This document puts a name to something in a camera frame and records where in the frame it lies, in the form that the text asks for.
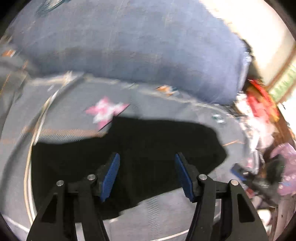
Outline black pants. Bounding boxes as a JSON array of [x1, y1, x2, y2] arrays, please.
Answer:
[[31, 116, 227, 219]]

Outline purple plastic bag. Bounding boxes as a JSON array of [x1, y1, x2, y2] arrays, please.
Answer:
[[270, 143, 295, 196]]

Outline red and white clothes pile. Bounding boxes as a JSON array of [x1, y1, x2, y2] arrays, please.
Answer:
[[233, 78, 282, 167]]

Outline grey patterned bed sheet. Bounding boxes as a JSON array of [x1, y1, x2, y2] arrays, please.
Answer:
[[0, 55, 260, 241]]

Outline blue plaid pillow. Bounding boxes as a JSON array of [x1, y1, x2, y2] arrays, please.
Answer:
[[8, 1, 251, 104]]

